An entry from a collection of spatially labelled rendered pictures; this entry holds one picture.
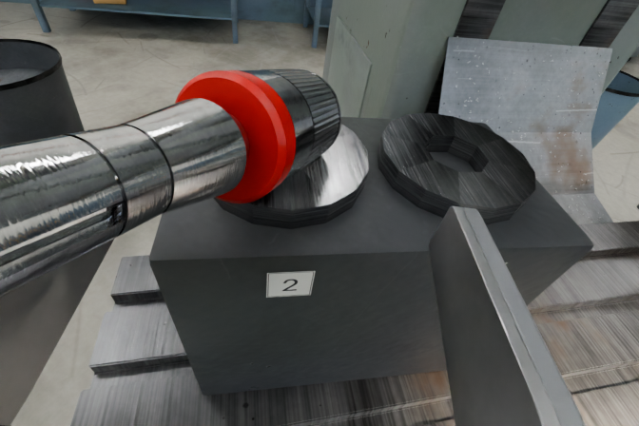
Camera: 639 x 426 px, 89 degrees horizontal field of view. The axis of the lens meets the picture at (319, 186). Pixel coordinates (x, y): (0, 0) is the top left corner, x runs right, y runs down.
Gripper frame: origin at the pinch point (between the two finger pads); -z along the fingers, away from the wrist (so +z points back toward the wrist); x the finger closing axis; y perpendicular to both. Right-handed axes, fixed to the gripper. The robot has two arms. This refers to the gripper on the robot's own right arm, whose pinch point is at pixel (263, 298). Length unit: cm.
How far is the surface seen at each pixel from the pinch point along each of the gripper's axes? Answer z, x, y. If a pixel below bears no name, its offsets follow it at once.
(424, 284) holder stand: -5.6, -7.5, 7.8
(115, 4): -324, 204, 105
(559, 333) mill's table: -11.6, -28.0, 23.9
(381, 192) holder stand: -9.1, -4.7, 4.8
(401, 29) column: -50, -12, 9
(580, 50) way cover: -55, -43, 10
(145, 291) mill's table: -10.8, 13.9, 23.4
